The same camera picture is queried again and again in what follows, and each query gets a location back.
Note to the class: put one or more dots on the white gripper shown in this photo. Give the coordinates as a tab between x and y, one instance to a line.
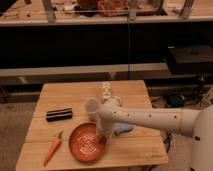
107	130

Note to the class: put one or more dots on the clear plastic cup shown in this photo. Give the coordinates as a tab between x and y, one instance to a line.
91	107

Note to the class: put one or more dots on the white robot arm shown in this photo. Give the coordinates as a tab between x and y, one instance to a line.
196	124

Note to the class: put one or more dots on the blue sponge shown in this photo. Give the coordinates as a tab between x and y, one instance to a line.
122	128

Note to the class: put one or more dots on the wooden folding table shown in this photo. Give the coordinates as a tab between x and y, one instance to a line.
140	147

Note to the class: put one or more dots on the white small bottle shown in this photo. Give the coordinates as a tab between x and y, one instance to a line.
106	90

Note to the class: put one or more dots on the black rectangular case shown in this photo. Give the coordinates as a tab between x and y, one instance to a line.
60	114

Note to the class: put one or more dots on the orange toy carrot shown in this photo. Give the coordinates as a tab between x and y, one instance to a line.
55	144

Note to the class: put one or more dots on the black box on shelf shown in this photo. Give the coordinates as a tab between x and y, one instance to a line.
190	59

